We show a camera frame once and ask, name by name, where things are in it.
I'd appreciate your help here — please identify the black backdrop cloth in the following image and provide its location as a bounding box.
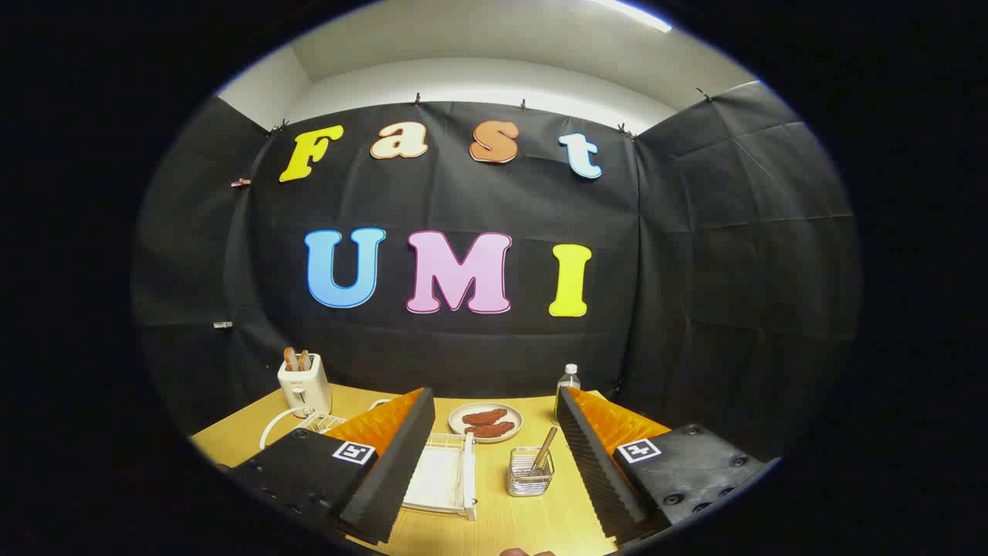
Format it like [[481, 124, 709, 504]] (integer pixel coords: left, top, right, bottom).
[[131, 77, 861, 464]]

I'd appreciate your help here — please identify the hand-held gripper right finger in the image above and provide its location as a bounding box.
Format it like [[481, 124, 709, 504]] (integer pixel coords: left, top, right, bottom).
[[556, 385, 780, 548]]

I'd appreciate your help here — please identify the wooden handle spoon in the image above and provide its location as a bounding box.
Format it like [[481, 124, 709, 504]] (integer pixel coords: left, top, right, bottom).
[[531, 426, 558, 473]]

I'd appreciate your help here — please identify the silver wire basket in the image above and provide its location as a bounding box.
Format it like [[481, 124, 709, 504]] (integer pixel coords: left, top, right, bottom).
[[507, 446, 555, 497]]

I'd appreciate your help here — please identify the green label drink bottle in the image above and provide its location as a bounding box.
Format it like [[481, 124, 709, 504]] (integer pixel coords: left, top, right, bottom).
[[553, 364, 582, 422]]

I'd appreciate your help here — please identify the white wire dish rack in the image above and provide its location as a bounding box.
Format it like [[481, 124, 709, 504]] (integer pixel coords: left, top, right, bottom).
[[259, 405, 478, 520]]

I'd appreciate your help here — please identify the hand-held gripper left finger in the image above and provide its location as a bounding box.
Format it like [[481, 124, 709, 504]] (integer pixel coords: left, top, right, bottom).
[[220, 386, 437, 548]]

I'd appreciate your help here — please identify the white toaster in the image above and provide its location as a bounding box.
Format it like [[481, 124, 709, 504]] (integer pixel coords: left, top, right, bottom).
[[278, 354, 333, 419]]

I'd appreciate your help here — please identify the beige round plate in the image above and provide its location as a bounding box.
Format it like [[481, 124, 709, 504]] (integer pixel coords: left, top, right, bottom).
[[448, 402, 524, 444]]

